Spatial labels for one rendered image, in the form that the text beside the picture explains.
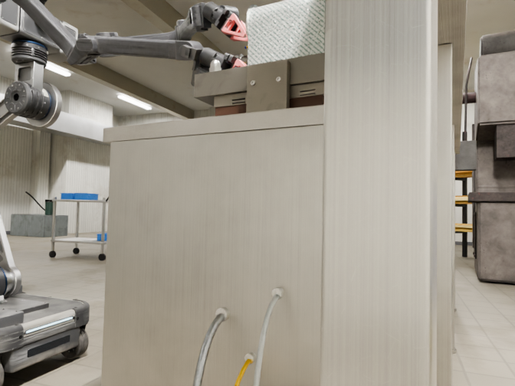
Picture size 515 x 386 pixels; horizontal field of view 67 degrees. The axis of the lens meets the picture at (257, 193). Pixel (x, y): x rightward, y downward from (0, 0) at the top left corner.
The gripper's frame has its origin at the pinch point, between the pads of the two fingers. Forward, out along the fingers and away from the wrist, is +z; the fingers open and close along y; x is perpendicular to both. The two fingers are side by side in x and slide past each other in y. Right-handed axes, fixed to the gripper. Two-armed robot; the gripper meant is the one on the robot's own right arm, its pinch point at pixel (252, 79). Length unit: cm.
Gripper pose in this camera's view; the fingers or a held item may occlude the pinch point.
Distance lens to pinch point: 118.8
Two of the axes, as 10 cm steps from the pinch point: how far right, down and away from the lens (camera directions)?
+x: 4.6, -8.7, -1.9
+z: 7.6, 5.0, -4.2
